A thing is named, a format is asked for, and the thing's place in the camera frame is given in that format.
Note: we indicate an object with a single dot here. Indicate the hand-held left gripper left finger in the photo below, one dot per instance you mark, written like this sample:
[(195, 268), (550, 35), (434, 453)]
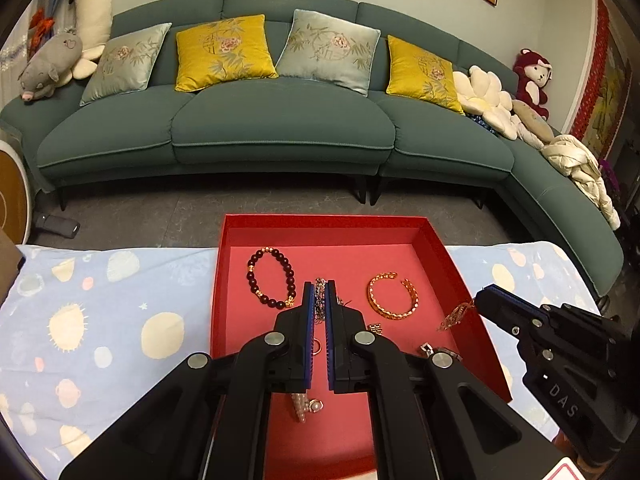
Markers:
[(306, 340)]

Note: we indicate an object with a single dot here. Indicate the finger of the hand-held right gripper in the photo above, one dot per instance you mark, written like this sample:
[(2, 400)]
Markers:
[(500, 305)]

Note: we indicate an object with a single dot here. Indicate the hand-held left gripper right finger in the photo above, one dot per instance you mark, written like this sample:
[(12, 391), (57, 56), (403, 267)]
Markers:
[(331, 340)]

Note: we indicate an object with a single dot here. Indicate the gold wristwatch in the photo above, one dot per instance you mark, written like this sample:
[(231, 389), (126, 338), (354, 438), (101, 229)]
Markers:
[(376, 329)]

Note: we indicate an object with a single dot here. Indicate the gold brooch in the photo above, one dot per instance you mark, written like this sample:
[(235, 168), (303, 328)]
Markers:
[(455, 316)]

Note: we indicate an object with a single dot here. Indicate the gold bangle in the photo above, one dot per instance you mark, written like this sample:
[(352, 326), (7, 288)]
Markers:
[(372, 300)]

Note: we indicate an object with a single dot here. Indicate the small silver earrings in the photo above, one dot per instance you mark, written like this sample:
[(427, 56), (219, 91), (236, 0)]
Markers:
[(427, 347)]

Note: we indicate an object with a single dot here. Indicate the red cardboard box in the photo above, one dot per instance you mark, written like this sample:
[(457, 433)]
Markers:
[(400, 255)]

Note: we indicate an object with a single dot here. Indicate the cream crumpled blanket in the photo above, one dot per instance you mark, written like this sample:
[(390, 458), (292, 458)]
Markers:
[(580, 170)]

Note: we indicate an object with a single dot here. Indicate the blue planet print tablecloth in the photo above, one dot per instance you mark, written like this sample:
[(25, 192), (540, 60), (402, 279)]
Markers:
[(125, 310)]

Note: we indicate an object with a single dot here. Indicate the blue patterned cloth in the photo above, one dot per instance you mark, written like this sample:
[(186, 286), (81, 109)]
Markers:
[(480, 122)]

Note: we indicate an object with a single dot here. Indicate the brown plush toy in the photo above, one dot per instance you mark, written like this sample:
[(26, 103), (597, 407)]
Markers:
[(532, 120)]

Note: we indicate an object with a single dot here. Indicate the cream flower shaped cushion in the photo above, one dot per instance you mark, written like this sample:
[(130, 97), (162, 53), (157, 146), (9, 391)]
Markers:
[(485, 100)]

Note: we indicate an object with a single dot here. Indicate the green fabric sofa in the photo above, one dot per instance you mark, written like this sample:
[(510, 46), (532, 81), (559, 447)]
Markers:
[(280, 125)]

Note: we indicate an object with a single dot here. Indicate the red monkey plush toy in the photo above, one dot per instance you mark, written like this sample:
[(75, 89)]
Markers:
[(532, 80)]

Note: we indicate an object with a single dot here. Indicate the yellow embroidered pillow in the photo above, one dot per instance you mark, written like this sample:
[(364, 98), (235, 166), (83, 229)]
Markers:
[(425, 75), (222, 52)]

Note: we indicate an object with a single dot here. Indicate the black floor object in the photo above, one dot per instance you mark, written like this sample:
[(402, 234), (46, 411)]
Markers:
[(57, 225)]

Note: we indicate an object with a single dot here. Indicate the light blue embroidered pillow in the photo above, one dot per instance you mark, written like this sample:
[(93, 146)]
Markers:
[(330, 50), (127, 65)]

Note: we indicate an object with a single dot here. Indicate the brown cardboard piece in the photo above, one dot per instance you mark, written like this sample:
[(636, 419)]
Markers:
[(9, 265)]

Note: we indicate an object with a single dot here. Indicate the round white wooden device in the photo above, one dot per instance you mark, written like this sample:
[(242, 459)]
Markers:
[(12, 190)]

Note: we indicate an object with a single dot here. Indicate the grey pig plush toy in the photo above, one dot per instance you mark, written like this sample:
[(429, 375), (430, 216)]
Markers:
[(50, 65)]

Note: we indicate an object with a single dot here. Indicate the white long plush toy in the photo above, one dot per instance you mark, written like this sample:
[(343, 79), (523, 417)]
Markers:
[(92, 10)]

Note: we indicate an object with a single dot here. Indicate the white curtain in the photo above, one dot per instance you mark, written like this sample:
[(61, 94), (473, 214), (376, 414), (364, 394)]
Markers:
[(10, 80)]

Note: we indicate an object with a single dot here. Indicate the red hanging ornament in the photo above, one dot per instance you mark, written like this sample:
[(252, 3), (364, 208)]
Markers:
[(42, 27)]

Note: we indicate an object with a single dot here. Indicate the red bordered wall hanging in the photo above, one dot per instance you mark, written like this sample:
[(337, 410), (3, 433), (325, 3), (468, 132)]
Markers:
[(607, 85)]

